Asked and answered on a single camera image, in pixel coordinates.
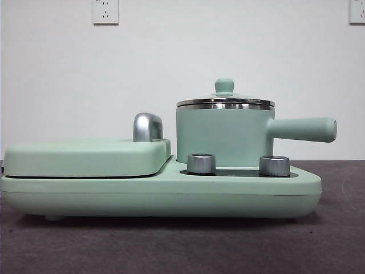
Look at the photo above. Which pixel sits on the white wall socket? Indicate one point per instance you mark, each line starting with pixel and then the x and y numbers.
pixel 357 11
pixel 105 12

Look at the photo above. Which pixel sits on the mint green saucepan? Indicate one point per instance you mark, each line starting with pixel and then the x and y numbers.
pixel 222 134

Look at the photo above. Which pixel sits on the glass pot lid green knob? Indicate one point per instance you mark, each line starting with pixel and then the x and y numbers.
pixel 224 86

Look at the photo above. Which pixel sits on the silver control knob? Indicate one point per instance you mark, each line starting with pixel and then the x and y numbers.
pixel 201 164
pixel 273 165

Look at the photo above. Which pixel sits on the mint green breakfast maker base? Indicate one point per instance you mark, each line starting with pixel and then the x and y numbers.
pixel 171 197

